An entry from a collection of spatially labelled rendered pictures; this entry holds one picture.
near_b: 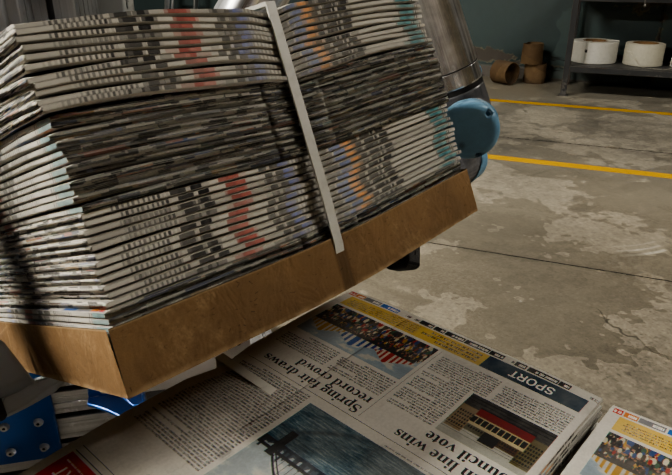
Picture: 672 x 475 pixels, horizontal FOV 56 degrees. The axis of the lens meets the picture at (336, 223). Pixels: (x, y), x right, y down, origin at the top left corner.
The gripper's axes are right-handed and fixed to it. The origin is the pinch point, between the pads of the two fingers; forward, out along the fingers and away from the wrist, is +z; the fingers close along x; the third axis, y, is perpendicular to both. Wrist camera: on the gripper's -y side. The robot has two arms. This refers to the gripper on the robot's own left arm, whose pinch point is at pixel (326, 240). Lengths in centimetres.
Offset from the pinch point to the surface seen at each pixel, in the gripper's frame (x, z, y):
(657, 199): -60, -286, -71
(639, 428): 35.7, 6.7, -17.0
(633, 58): -142, -545, -4
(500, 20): -260, -556, 69
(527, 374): 27.0, 6.7, -12.9
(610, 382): -26, -116, -82
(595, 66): -166, -521, -1
